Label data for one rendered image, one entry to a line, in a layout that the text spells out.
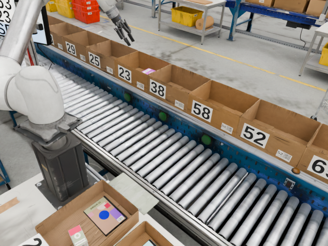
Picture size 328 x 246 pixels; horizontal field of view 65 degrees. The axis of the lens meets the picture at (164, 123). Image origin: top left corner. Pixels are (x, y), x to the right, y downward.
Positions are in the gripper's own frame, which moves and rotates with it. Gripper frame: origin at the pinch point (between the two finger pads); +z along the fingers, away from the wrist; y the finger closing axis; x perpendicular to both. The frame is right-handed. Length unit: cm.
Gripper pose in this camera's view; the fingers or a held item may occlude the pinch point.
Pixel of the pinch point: (129, 40)
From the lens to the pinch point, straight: 212.8
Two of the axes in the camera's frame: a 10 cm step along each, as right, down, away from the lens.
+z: 4.7, 6.9, 5.5
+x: 7.7, -0.1, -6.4
